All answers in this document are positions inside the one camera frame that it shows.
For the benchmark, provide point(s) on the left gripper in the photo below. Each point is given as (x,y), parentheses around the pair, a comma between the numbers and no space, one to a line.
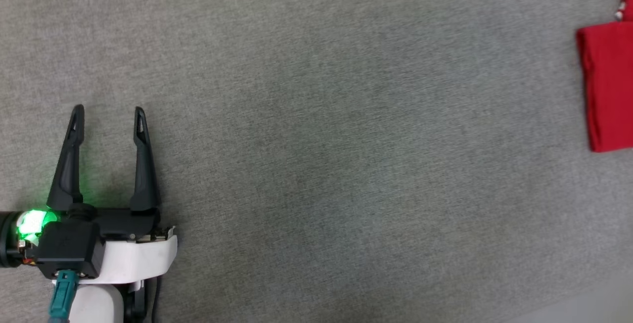
(141,256)

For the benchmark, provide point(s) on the red garment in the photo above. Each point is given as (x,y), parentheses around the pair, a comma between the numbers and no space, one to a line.
(610,85)

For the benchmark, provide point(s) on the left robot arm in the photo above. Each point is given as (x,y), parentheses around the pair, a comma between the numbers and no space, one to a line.
(96,305)

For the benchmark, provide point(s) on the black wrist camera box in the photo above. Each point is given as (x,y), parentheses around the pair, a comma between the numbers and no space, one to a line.
(69,249)

